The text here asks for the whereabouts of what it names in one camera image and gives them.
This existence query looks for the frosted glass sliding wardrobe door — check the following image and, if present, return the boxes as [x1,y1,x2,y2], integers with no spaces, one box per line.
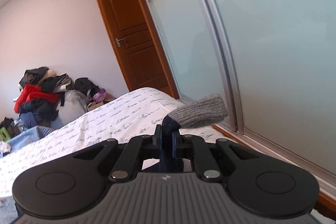
[126,0,336,188]

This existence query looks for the brown wooden door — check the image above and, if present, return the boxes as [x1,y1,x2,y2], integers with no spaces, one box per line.
[97,0,172,95]

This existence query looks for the pile of mixed clothes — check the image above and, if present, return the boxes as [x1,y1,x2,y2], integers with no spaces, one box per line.
[14,67,74,130]

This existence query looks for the black bag by wall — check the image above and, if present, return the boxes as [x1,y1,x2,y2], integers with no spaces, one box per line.
[75,77,100,99]

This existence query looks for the white quilt with script print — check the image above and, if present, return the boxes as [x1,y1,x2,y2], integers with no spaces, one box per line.
[0,86,232,198]

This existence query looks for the light blue quilted blanket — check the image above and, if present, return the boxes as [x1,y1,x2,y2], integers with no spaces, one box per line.
[7,126,54,153]

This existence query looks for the red jacket on pile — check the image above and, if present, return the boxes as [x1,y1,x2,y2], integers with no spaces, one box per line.
[14,84,59,114]

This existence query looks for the silver door handle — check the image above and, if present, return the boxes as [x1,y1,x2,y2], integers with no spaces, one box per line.
[115,38,125,48]

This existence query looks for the grey and navy knit sweater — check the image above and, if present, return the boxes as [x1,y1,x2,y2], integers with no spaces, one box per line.
[157,94,228,173]

